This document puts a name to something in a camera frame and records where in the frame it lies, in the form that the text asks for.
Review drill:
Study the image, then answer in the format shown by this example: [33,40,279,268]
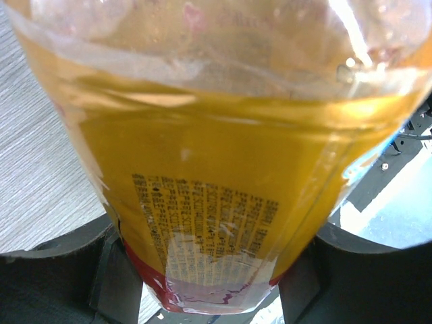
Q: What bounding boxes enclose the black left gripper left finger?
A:
[1,215,143,323]

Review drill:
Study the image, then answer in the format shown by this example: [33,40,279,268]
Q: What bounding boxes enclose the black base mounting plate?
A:
[328,99,431,234]

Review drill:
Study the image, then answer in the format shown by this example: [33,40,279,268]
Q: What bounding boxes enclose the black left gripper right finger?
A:
[279,223,431,323]

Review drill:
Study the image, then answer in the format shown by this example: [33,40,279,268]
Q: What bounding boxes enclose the amber drink bottle red label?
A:
[4,1,431,314]

